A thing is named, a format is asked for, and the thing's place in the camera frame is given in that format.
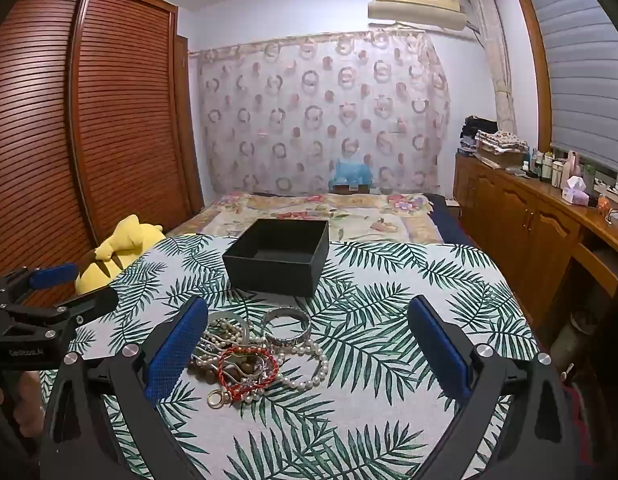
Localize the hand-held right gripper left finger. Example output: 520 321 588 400
39 295 210 480

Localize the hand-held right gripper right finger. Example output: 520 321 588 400
406 295 580 480

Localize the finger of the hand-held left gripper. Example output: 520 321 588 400
1 287 120 341
0 263 80 311

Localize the red cord bracelet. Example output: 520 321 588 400
218 346 280 387

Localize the pearl necklace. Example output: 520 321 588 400
189 320 330 403

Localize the black box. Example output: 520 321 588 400
222 218 330 298

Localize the person's left hand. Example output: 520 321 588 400
4 367 46 441

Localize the pale jade bangle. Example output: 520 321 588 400
205 311 251 346

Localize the yellow plush toy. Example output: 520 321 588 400
75 214 167 296

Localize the leaf print cloth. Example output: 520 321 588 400
39 234 545 480

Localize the silver bangle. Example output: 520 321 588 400
261 308 311 347

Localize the navy bed sheet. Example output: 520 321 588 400
429 195 471 247

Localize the wooden cabinet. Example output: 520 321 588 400
453 152 618 331

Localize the wooden louvred wardrobe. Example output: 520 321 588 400
0 0 205 311

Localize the floral blanket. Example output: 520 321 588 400
189 191 442 246

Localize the blue plastic bag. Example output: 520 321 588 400
329 157 374 188

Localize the pink tissue box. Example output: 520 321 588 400
562 176 590 206

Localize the row of cosmetic bottles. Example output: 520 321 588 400
524 147 597 188

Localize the patterned folded cloth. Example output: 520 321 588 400
475 129 530 157

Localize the dark folded clothes stack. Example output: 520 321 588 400
459 116 500 153

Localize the circle pattern curtain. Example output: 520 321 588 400
196 30 452 196

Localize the beige tied curtain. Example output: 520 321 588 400
466 0 517 133

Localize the grey window blind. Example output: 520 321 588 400
526 0 618 171

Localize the beige air conditioner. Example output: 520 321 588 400
367 0 470 31

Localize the silver chain necklace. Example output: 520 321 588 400
191 332 270 381

